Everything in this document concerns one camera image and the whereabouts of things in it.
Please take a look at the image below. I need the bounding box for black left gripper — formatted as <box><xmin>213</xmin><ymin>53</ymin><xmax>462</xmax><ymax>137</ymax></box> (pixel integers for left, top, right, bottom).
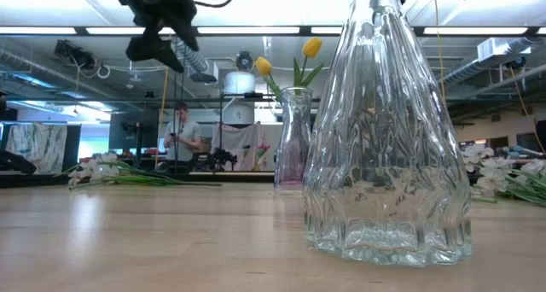
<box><xmin>114</xmin><ymin>0</ymin><xmax>200</xmax><ymax>74</ymax></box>

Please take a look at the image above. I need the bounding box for white artificial flower spray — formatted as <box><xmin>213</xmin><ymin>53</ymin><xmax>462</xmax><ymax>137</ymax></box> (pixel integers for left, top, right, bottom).
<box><xmin>462</xmin><ymin>143</ymin><xmax>546</xmax><ymax>209</ymax></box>
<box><xmin>59</xmin><ymin>152</ymin><xmax>224</xmax><ymax>190</ymax></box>

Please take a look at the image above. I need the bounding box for slim clear glass vase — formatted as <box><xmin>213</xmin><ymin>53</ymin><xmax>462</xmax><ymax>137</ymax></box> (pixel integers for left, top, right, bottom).
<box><xmin>274</xmin><ymin>86</ymin><xmax>315</xmax><ymax>196</ymax></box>

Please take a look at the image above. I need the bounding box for large ribbed clear glass vase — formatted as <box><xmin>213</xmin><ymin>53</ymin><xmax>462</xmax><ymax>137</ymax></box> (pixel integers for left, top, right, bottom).
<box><xmin>301</xmin><ymin>0</ymin><xmax>473</xmax><ymax>269</ymax></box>

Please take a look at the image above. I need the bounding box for pink tinted glass vase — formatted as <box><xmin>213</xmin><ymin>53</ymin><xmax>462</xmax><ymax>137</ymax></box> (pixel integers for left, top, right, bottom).
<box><xmin>279</xmin><ymin>149</ymin><xmax>306</xmax><ymax>188</ymax></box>

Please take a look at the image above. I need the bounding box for black ceiling vent hood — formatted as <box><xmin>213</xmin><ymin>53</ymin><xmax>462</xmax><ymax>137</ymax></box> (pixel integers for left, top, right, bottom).
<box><xmin>189</xmin><ymin>72</ymin><xmax>218</xmax><ymax>85</ymax></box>

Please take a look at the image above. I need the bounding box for white cylindrical tank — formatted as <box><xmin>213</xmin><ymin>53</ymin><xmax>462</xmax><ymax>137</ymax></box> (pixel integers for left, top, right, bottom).
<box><xmin>224</xmin><ymin>71</ymin><xmax>258</xmax><ymax>96</ymax></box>

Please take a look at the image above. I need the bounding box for black monitor screen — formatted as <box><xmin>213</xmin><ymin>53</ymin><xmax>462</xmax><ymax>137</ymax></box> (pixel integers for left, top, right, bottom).
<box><xmin>108</xmin><ymin>109</ymin><xmax>160</xmax><ymax>150</ymax></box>

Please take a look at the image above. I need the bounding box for person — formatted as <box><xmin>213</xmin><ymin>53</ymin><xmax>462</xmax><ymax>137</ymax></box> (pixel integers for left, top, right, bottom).
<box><xmin>162</xmin><ymin>101</ymin><xmax>203</xmax><ymax>174</ymax></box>

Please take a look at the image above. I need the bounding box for black metal rack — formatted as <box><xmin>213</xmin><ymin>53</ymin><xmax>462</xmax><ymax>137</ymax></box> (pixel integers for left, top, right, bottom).
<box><xmin>218</xmin><ymin>92</ymin><xmax>276</xmax><ymax>173</ymax></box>

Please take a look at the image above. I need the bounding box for black ceiling light beam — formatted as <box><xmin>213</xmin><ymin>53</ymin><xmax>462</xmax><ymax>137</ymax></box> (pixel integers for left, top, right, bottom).
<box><xmin>0</xmin><ymin>25</ymin><xmax>546</xmax><ymax>38</ymax></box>

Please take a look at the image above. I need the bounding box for white ceiling air unit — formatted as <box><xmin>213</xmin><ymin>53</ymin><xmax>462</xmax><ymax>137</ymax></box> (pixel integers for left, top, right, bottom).
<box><xmin>476</xmin><ymin>37</ymin><xmax>533</xmax><ymax>63</ymax></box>

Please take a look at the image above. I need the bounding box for white teal patterned cloth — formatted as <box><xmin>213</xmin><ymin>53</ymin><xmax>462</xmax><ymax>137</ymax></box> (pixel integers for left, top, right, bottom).
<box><xmin>3</xmin><ymin>123</ymin><xmax>69</xmax><ymax>176</ymax></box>

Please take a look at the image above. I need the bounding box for teal background tool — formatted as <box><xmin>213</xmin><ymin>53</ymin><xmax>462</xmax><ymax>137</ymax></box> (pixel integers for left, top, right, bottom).
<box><xmin>497</xmin><ymin>144</ymin><xmax>545</xmax><ymax>159</ymax></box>

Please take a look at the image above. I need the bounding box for silver flexible duct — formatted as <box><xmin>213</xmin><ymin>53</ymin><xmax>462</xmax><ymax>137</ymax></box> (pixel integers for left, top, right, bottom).
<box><xmin>172</xmin><ymin>36</ymin><xmax>211</xmax><ymax>74</ymax></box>

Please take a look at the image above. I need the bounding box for black hose reel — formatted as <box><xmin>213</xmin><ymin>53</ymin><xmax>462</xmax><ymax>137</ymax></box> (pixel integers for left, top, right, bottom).
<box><xmin>235</xmin><ymin>50</ymin><xmax>258</xmax><ymax>73</ymax></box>

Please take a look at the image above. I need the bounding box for black ceiling camera rig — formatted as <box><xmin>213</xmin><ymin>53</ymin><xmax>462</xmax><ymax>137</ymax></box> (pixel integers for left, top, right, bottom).
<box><xmin>54</xmin><ymin>38</ymin><xmax>97</xmax><ymax>72</ymax></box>

